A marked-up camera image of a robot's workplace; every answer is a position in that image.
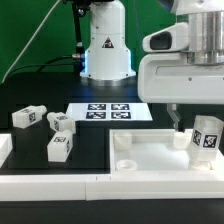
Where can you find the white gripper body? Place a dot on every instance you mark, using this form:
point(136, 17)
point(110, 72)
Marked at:
point(168, 78)

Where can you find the black pole stand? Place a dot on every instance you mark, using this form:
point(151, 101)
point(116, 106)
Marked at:
point(79, 9)

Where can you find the white U-shaped obstacle fence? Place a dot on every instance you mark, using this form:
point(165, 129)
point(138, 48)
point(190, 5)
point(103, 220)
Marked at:
point(116, 185)

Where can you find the white sheet with fiducial tags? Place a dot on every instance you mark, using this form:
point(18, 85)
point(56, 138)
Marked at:
point(109, 112)

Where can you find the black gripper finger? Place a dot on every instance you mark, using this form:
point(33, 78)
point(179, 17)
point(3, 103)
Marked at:
point(172, 110)

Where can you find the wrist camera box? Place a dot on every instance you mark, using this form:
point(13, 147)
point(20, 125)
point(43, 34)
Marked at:
point(172, 39)

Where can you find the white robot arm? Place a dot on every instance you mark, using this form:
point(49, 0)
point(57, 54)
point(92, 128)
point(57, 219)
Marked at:
point(108, 60)

